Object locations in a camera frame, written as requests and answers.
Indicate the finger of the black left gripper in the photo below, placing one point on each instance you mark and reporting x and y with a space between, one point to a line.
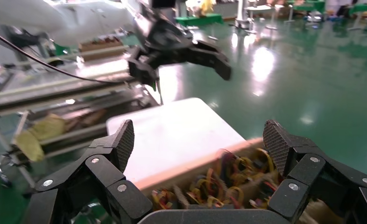
214 58
143 72

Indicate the yellow cloth bag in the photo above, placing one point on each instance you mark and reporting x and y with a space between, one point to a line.
41 130

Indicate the round white table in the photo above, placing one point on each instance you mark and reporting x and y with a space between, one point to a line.
257 8

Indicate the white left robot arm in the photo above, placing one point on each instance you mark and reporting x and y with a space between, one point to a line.
78 21

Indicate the metal shelf rack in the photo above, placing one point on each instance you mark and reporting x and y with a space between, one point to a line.
63 89

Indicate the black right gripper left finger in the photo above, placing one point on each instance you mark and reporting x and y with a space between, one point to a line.
103 173

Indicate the brown cardboard divider box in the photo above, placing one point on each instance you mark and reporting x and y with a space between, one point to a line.
183 173

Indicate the white flat panel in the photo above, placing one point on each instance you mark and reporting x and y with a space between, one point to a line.
171 139

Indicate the white pedestal column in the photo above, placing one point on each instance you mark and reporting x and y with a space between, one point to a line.
242 12

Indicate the green covered table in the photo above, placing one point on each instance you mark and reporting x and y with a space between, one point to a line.
199 20
366 7

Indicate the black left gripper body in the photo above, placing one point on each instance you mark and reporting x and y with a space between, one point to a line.
168 43

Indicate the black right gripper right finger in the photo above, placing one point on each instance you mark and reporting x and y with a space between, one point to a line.
301 173

